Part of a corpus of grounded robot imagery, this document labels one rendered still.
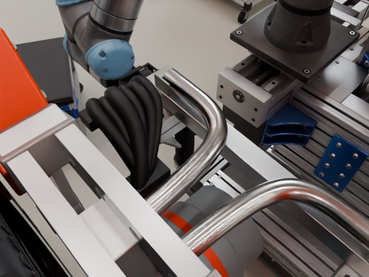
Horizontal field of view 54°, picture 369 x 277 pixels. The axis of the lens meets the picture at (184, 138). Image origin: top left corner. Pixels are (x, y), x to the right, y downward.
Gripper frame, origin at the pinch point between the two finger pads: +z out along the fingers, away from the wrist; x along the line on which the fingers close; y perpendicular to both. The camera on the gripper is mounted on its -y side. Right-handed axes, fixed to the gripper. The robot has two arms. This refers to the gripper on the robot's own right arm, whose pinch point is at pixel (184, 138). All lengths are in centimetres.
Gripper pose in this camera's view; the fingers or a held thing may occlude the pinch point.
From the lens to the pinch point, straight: 65.3
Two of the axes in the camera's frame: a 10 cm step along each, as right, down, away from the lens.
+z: 6.8, 5.9, -4.5
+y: -0.1, -6.0, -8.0
